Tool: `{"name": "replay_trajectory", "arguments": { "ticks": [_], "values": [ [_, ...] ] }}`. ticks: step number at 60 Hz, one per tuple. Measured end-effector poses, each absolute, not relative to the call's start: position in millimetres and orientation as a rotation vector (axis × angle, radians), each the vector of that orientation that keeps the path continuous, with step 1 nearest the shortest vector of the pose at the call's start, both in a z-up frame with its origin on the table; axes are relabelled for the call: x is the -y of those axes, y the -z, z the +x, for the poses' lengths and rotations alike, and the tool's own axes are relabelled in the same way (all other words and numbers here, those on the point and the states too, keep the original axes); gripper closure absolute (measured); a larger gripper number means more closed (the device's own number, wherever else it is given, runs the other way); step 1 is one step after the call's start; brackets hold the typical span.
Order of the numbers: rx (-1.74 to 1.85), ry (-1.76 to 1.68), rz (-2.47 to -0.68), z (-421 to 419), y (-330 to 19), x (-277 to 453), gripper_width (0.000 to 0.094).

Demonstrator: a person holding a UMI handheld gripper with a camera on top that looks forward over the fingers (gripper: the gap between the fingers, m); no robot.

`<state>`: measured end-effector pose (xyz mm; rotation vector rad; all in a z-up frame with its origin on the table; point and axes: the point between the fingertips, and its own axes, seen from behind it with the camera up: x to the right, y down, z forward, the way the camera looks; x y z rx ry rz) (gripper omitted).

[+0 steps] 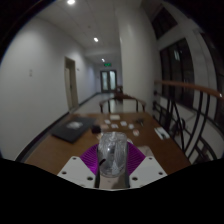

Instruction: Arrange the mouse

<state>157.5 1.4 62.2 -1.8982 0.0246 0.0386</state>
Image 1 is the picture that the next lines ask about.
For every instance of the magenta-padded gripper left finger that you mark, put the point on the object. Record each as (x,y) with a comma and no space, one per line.
(77,171)

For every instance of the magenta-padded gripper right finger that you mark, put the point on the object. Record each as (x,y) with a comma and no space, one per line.
(146,170)

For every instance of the small white card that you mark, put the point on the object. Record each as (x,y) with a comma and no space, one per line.
(136,132)
(115,117)
(104,127)

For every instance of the dark closed laptop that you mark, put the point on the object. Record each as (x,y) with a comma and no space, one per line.
(72,128)

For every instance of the small black box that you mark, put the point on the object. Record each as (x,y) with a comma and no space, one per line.
(96,129)

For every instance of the wooden armchair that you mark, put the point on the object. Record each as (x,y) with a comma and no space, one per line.
(121,97)

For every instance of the beige corridor door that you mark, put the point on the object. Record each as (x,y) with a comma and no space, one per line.
(71,83)

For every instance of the black railing with wooden handrail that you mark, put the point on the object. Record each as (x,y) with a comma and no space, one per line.
(186,85)

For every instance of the glazed double door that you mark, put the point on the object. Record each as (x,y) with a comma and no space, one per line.
(108,81)

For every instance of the dark framed window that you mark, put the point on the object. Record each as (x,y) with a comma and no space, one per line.
(176,73)

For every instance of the green exit sign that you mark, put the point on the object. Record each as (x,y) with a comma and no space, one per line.
(107,64)

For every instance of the round ceiling light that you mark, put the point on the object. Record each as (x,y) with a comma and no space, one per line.
(102,60)
(96,39)
(71,1)

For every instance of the white wall switch plate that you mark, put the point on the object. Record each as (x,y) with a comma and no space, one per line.
(31,73)

